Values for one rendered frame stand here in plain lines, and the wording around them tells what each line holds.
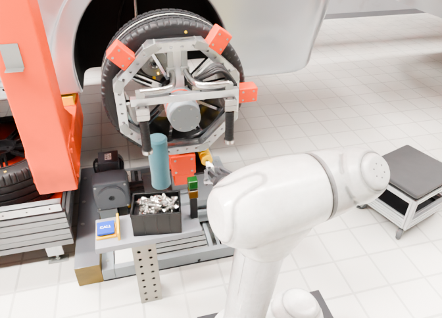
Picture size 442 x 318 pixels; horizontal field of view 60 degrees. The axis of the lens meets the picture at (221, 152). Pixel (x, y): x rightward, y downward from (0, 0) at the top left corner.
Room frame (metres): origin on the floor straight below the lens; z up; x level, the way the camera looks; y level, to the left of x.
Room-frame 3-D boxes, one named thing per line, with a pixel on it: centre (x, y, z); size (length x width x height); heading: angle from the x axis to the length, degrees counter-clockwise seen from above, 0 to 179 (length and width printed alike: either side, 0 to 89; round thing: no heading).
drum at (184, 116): (1.48, 0.17, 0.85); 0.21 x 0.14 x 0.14; 15
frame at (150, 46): (1.55, 0.19, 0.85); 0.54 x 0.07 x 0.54; 105
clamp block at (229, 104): (1.39, -0.03, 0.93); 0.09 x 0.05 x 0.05; 15
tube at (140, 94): (1.40, 0.26, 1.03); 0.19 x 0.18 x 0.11; 15
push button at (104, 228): (1.13, 0.47, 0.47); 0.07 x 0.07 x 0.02; 15
